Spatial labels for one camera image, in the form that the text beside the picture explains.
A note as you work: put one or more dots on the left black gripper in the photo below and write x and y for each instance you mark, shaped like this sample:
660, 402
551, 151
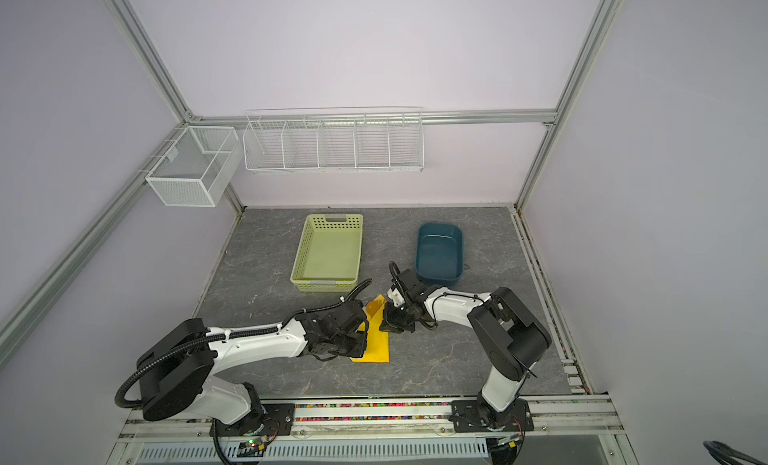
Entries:
360, 346

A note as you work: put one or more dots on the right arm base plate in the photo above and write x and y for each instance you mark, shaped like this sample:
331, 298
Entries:
470, 416

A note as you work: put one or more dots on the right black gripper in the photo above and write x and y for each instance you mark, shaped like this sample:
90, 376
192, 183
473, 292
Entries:
388, 321

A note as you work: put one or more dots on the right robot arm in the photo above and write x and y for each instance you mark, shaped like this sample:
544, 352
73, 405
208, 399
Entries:
511, 336

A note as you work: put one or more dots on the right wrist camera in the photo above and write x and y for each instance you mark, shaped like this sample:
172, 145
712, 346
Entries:
395, 297

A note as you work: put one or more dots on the white vented cable duct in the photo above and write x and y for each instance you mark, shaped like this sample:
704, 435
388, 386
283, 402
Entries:
330, 451

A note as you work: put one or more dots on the teal plastic tray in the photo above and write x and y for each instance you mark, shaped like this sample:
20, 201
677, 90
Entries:
439, 255

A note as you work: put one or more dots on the green plastic basket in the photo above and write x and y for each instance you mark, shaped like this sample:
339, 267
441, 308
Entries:
329, 253

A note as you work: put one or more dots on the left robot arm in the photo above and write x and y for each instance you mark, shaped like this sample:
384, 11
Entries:
180, 373

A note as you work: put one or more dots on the white mesh wall box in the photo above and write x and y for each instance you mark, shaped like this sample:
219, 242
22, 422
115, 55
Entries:
197, 167

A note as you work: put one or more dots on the yellow paper napkin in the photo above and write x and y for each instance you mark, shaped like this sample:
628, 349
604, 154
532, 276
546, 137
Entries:
377, 344

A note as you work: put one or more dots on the white wire wall rack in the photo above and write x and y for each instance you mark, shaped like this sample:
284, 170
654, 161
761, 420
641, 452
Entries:
341, 139

